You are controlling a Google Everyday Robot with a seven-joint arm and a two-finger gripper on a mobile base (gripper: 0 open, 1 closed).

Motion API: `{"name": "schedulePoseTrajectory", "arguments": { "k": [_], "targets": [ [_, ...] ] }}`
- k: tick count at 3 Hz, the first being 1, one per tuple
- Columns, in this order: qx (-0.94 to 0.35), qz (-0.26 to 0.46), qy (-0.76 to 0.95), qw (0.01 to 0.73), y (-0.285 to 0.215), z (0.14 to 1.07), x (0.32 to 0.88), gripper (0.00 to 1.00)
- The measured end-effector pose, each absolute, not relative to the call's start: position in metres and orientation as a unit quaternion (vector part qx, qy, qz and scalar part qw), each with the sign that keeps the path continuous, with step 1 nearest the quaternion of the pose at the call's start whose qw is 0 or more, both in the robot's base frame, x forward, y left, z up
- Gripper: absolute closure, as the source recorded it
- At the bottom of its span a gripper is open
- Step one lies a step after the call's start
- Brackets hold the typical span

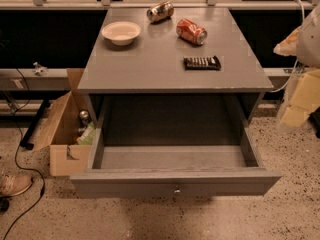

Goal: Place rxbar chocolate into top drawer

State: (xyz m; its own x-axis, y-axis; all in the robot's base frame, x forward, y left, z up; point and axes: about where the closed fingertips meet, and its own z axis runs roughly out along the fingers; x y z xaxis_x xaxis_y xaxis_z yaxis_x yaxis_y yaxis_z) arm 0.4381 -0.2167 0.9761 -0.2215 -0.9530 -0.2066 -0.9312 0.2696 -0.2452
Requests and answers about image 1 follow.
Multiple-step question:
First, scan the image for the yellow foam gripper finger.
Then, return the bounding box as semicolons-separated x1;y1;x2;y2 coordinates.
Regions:
279;69;320;128
273;27;300;56

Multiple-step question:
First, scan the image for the dark rxbar chocolate bar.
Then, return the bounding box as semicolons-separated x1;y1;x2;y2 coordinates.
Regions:
183;56;221;71

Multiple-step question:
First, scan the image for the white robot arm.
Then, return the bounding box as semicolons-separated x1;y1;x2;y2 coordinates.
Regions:
273;4;320;131

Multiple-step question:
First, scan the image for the grey cabinet with top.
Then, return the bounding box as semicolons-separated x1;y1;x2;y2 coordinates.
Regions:
78;7;273;123

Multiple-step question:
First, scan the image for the open grey top drawer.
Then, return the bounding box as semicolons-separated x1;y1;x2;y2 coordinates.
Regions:
69;95;283;199

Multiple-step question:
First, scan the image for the red soda can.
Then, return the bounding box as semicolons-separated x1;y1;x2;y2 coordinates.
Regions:
176;18;207;45

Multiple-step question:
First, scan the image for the gold brown soda can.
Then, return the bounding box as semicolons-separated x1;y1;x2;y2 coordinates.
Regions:
147;1;174;23

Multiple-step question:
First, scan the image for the white ceramic bowl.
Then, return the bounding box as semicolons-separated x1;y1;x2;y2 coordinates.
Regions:
101;21;141;46

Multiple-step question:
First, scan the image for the silver can in box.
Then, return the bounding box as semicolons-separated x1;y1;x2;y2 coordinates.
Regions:
79;110;90;126

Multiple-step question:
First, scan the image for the green white packet in box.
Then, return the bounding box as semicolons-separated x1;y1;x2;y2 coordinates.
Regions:
76;123;95;145

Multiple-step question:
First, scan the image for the open cardboard box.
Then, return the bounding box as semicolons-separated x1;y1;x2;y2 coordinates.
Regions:
34;68;91;176

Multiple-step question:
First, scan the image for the small clear plastic object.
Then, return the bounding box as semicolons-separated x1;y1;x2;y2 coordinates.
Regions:
33;62;48;76

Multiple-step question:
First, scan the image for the black table leg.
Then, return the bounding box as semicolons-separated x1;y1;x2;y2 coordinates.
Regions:
19;99;50;150

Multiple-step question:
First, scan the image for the tan sneaker shoe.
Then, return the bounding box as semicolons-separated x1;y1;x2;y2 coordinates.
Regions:
0;175;33;197

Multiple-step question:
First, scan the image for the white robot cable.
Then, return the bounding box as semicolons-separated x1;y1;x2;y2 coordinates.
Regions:
268;0;306;94

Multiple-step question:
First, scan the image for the grey side rail shelf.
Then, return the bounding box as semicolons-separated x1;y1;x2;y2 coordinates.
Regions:
0;69;72;91

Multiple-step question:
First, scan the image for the black floor cable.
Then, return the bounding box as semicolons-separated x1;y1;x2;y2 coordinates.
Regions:
0;67;46;240

